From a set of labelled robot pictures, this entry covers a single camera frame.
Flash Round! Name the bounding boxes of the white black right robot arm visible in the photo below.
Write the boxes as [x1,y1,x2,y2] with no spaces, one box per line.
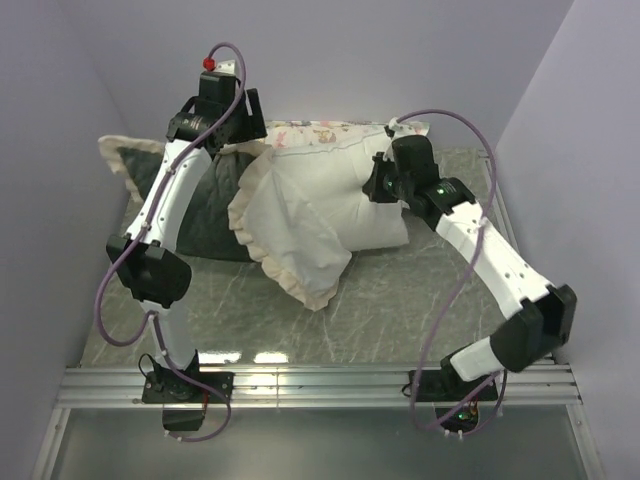
[362,135,577,400]

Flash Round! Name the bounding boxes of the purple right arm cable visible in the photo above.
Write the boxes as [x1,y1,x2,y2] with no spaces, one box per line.
[398,108,509,435]

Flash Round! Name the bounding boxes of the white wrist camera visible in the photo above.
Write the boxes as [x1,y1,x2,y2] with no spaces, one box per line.
[202,57,238,76]
[384,117,415,139]

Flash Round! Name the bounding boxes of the aluminium front rail frame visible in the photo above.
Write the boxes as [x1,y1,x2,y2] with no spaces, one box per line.
[33,361,605,479]

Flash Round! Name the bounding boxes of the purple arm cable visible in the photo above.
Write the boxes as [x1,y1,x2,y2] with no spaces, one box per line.
[95,43,247,444]
[398,108,509,435]

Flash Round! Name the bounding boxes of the grey quilted plush pillowcase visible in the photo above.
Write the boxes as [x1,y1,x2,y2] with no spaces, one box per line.
[116,146,255,262]

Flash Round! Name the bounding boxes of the aluminium right side rail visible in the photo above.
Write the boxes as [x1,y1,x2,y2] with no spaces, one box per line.
[477,149,554,361]

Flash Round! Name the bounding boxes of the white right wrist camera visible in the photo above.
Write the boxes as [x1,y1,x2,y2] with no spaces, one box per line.
[384,117,415,139]

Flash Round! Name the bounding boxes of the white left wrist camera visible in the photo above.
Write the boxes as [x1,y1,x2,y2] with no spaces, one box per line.
[202,57,238,76]

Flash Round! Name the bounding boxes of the white pillow with cream ruffle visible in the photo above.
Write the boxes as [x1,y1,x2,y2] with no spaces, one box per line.
[98,135,351,311]

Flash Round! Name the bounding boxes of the plain white pillow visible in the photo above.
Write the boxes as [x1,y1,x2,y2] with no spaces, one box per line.
[274,145,409,252]

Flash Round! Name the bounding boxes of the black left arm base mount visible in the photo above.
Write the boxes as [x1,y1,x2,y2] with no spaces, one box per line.
[141,371,235,443]

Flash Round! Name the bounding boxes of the animal print patterned pillow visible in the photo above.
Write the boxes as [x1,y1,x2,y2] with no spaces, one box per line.
[264,118,432,151]

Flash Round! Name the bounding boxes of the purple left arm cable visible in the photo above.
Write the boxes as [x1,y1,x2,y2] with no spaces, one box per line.
[95,43,247,444]

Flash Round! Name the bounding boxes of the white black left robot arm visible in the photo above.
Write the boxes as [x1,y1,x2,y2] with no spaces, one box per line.
[106,70,266,402]

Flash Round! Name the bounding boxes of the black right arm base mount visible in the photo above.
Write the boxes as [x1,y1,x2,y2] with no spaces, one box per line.
[401,370,508,442]

